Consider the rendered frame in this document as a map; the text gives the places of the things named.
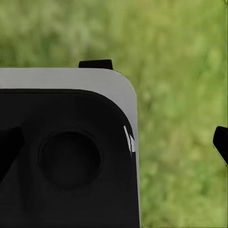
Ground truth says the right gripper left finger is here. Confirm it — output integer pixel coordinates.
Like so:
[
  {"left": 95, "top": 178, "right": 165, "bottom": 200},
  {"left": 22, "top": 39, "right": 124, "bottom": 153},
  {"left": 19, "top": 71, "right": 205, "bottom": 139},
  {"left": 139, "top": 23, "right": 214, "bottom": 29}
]
[{"left": 0, "top": 126, "right": 25, "bottom": 183}]

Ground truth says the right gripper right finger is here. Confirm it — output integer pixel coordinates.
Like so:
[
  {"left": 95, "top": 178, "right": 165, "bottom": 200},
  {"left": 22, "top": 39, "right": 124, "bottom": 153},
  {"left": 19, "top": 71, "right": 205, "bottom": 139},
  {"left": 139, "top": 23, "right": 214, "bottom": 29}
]
[{"left": 213, "top": 126, "right": 228, "bottom": 164}]

